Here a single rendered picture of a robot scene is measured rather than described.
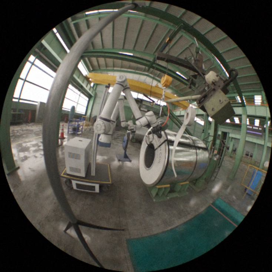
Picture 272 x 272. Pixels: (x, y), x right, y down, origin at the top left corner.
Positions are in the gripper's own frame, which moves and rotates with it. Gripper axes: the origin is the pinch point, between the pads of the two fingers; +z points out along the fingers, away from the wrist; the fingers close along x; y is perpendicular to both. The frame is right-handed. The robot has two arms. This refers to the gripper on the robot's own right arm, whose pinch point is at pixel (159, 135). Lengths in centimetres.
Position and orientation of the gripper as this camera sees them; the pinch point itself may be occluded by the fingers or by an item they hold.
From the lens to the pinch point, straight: 108.1
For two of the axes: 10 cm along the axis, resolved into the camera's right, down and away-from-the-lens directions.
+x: -8.8, 4.3, 2.1
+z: 4.7, 7.2, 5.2
